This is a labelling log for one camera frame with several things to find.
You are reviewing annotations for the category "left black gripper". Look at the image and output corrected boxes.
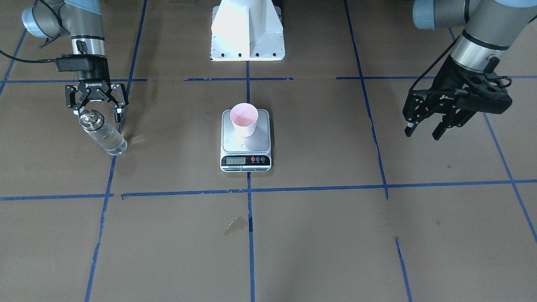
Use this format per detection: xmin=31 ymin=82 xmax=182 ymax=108
xmin=402 ymin=55 xmax=512 ymax=140

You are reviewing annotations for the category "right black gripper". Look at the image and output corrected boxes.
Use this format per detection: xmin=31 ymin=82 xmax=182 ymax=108
xmin=65 ymin=65 xmax=129 ymax=123

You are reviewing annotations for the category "glass sauce bottle steel cap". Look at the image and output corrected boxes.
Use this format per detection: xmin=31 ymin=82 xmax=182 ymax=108
xmin=78 ymin=110 xmax=128 ymax=156

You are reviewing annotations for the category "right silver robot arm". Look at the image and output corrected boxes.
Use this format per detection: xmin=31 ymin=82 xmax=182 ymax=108
xmin=22 ymin=0 xmax=129 ymax=123

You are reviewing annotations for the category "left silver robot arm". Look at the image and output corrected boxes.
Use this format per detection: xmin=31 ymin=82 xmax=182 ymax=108
xmin=402 ymin=0 xmax=537 ymax=140

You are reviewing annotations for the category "white digital kitchen scale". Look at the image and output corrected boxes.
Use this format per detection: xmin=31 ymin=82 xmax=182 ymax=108
xmin=220 ymin=109 xmax=272 ymax=172

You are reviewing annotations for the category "brown paper table cover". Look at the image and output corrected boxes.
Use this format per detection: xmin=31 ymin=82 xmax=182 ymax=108
xmin=1 ymin=0 xmax=537 ymax=302

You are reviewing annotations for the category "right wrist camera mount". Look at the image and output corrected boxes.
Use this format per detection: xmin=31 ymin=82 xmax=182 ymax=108
xmin=55 ymin=54 xmax=108 ymax=72

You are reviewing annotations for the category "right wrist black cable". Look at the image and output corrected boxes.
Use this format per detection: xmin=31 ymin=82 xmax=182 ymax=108
xmin=0 ymin=49 xmax=59 ymax=64

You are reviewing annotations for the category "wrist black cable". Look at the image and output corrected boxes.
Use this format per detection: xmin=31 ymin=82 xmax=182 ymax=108
xmin=0 ymin=49 xmax=59 ymax=64
xmin=409 ymin=46 xmax=458 ymax=93

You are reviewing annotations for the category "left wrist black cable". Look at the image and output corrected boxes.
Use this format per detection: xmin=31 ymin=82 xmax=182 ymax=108
xmin=409 ymin=46 xmax=458 ymax=93

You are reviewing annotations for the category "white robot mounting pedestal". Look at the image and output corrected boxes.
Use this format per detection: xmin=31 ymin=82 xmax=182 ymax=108
xmin=210 ymin=0 xmax=286 ymax=62

